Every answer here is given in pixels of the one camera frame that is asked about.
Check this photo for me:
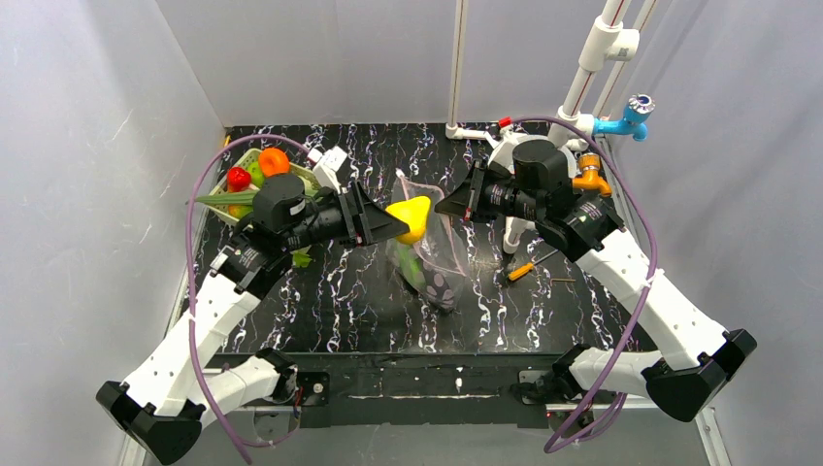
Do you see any white pipe frame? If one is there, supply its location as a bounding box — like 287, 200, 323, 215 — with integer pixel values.
444, 0, 660, 255

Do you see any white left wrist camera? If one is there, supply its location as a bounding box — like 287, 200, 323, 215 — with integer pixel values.
308, 146, 348, 192

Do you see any yellow green mango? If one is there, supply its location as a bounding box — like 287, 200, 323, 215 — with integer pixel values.
227, 205, 252, 220

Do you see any orange handled screwdriver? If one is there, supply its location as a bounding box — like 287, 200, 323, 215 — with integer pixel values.
507, 250, 557, 283

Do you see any orange fruit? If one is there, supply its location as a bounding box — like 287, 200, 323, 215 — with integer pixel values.
258, 148, 290, 178

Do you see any orange faucet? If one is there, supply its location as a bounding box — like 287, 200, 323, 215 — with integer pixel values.
572, 152, 612, 198

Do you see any green lettuce leaf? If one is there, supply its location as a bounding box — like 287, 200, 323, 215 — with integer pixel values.
291, 250, 313, 269

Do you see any green leafy vegetable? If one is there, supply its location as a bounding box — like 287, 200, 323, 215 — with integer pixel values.
397, 243, 425, 290

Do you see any green ridged loofah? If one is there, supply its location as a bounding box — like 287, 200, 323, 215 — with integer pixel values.
195, 190, 258, 206

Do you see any red pepper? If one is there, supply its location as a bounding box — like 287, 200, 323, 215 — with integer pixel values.
226, 167, 252, 193

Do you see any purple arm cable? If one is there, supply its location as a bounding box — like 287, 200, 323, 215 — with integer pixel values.
184, 133, 313, 466
510, 116, 660, 455

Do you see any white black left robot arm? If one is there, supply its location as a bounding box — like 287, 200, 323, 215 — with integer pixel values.
96, 174, 431, 465

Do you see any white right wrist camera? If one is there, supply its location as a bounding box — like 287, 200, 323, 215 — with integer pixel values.
488, 116, 532, 173

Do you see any yellow lemon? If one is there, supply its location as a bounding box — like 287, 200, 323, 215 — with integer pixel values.
385, 195, 431, 246

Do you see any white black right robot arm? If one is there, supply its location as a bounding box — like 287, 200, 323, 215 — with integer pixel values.
435, 139, 757, 422

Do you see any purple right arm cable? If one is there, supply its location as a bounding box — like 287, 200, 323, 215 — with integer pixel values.
510, 116, 660, 455

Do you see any blue faucet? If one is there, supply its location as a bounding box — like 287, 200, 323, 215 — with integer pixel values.
592, 93, 656, 142

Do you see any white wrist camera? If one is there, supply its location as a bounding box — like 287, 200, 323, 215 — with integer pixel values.
488, 116, 532, 173
308, 146, 348, 192

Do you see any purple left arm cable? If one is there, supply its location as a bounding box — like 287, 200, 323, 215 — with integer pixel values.
184, 133, 313, 466

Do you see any clear zip top bag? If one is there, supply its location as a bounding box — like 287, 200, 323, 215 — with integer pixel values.
385, 169, 469, 313

